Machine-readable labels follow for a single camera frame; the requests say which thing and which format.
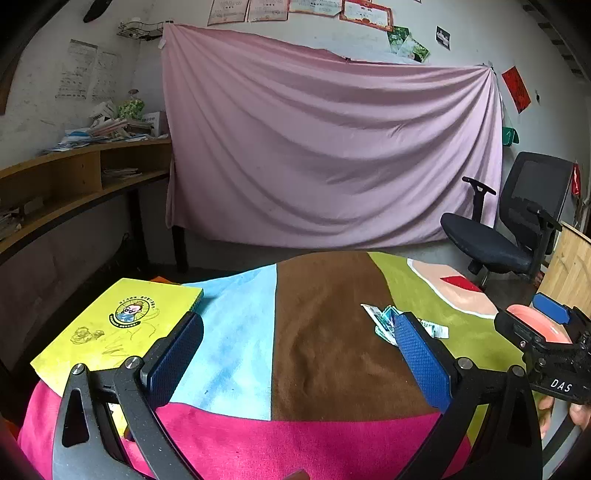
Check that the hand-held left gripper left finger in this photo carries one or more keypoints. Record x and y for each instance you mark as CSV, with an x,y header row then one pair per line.
x,y
178,350

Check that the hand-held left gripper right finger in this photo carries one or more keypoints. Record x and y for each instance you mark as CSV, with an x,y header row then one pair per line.
x,y
422,364

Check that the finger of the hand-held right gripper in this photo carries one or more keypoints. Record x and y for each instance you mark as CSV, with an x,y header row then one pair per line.
x,y
551,307
512,323

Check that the pink plate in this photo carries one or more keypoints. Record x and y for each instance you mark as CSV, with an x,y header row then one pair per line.
x,y
535,318

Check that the silver foil wrapper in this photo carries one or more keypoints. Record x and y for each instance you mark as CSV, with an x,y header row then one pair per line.
x,y
436,330

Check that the person's right hand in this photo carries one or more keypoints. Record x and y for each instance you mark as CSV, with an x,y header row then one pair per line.
x,y
545,415

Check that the wooden board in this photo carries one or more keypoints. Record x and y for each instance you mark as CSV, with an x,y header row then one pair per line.
x,y
568,267

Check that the yellow book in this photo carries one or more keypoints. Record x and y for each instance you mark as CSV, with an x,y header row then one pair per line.
x,y
115,323

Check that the black office chair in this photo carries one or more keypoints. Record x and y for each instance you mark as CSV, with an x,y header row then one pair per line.
x,y
489,247

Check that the colourful patchwork blanket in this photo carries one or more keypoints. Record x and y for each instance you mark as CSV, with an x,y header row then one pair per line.
x,y
323,323

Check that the small red hanging item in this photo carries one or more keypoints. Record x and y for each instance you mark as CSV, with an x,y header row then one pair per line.
x,y
576,177

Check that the stack of papers in shelf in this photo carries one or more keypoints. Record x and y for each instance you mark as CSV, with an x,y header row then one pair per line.
x,y
120,172

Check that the wooden shelf desk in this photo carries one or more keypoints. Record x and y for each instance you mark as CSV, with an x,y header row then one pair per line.
x,y
78,154

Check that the white cardboard box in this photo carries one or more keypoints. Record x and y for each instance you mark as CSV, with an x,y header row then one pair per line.
x,y
156,123

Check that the pile of papers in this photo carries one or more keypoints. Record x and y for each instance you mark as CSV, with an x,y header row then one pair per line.
x,y
111,129

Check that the green patterned bag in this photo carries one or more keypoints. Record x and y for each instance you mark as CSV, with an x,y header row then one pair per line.
x,y
131,108

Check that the pink hanging cloth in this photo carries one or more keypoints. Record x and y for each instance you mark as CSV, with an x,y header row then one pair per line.
x,y
323,138

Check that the red paper wall decoration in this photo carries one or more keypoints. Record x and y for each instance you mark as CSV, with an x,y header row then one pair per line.
x,y
516,87

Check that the white printed wall sheet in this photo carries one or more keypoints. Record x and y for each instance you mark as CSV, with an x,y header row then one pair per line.
x,y
76,69
106,74

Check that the green wall photo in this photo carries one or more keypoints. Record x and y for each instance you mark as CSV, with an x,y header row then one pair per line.
x,y
398,39
415,50

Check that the black and white wall photo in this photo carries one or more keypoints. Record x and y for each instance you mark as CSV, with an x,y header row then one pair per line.
x,y
443,37

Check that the red bordered wall certificate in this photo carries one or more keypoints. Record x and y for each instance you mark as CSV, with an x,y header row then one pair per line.
x,y
367,14

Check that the paper wall certificate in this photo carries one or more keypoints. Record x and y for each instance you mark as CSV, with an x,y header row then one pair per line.
x,y
228,11
316,7
268,10

